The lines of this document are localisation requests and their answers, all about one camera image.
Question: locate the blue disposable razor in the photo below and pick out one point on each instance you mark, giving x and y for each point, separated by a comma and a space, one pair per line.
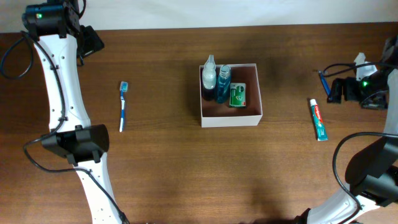
324, 83

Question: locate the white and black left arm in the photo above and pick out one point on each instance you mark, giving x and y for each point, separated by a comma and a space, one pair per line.
62, 43

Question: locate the green soap bar pack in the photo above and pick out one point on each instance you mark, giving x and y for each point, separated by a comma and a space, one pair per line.
237, 96

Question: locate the white open cardboard box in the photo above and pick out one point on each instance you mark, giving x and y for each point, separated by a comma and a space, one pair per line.
215, 115

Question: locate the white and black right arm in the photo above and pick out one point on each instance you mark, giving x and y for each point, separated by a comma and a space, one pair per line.
371, 176

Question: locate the blue and white toothbrush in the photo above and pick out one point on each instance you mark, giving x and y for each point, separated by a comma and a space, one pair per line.
123, 88

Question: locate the teal mouthwash bottle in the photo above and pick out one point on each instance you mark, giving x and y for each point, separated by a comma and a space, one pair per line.
223, 83

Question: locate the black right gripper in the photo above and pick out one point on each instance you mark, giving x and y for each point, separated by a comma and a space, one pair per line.
336, 90

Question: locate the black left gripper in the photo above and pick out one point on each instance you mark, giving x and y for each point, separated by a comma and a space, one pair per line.
91, 42

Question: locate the red and green toothpaste tube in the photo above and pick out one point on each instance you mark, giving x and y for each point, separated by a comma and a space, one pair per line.
318, 122

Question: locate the clear foam soap pump bottle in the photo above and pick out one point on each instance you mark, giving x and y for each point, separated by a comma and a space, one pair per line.
208, 79

